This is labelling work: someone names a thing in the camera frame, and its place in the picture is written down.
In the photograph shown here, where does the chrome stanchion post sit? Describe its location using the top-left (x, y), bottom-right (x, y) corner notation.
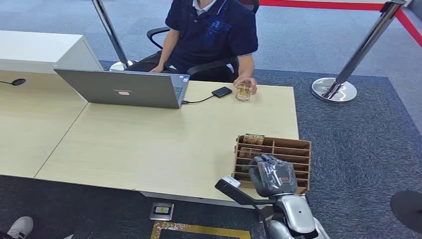
top-left (91, 0), bottom-right (134, 72)
top-left (311, 0), bottom-right (407, 104)

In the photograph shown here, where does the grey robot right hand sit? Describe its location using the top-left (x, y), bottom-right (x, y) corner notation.
top-left (249, 154), bottom-right (299, 198)

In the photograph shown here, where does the black external drive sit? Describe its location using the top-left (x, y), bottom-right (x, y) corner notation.
top-left (211, 87), bottom-right (233, 99)

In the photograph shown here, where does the grey laptop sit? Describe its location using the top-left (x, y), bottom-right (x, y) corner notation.
top-left (53, 68), bottom-right (191, 110)

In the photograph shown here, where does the brown slotted card holder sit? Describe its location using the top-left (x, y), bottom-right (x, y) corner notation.
top-left (231, 134), bottom-right (312, 195)

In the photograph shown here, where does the grey shoe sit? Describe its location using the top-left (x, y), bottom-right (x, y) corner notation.
top-left (6, 216), bottom-right (34, 239)

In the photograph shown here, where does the black round object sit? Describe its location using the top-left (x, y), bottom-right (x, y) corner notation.
top-left (390, 190), bottom-right (422, 235)

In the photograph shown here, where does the black drive cable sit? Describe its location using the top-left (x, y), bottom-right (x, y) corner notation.
top-left (180, 95), bottom-right (215, 105)

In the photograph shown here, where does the person's left hand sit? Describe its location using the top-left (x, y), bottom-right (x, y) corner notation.
top-left (233, 76), bottom-right (258, 95)

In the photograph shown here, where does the white cabinet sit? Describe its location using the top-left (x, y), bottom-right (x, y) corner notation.
top-left (0, 30), bottom-right (105, 75)

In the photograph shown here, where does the person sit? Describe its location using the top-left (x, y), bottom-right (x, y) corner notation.
top-left (125, 0), bottom-right (259, 95)

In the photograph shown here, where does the gold floor tape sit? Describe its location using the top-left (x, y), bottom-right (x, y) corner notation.
top-left (150, 221), bottom-right (251, 239)

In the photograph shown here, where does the red barrier belt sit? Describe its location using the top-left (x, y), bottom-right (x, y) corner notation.
top-left (258, 0), bottom-right (387, 11)
top-left (394, 7), bottom-right (422, 47)

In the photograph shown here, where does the black office chair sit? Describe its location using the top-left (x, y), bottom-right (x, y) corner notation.
top-left (146, 0), bottom-right (261, 83)

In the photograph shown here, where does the metal floor socket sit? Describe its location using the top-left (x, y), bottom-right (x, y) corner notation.
top-left (149, 202), bottom-right (175, 222)

